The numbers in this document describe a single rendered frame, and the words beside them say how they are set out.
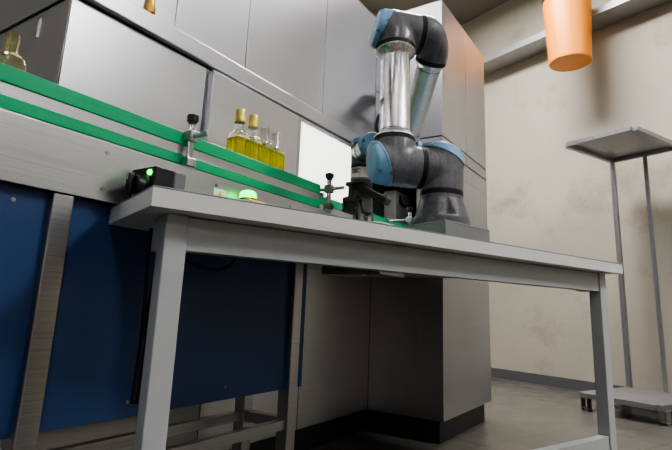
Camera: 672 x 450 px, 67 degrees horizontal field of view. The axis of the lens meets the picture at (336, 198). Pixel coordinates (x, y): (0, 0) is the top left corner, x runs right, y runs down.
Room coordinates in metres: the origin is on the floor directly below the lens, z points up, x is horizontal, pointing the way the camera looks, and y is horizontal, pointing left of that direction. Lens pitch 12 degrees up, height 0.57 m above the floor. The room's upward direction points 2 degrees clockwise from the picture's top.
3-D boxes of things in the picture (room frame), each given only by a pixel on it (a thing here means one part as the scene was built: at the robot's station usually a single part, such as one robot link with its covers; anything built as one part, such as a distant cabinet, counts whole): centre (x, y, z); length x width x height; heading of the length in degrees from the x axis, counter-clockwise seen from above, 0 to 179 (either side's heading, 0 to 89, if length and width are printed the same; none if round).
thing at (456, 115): (2.72, -0.54, 1.69); 0.70 x 0.37 x 0.89; 147
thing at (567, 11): (3.69, -1.81, 2.82); 0.38 x 0.36 x 0.58; 36
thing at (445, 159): (1.35, -0.28, 0.95); 0.13 x 0.12 x 0.14; 101
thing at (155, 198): (1.88, 0.10, 0.73); 1.58 x 1.52 x 0.04; 126
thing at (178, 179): (1.05, 0.38, 0.79); 0.08 x 0.08 x 0.08; 57
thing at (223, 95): (1.94, 0.18, 1.15); 0.90 x 0.03 x 0.34; 147
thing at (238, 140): (1.51, 0.31, 0.99); 0.06 x 0.06 x 0.21; 57
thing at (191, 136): (1.15, 0.34, 0.94); 0.07 x 0.04 x 0.13; 57
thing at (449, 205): (1.35, -0.29, 0.83); 0.15 x 0.15 x 0.10
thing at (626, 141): (3.29, -1.94, 0.86); 0.64 x 0.54 x 1.73; 126
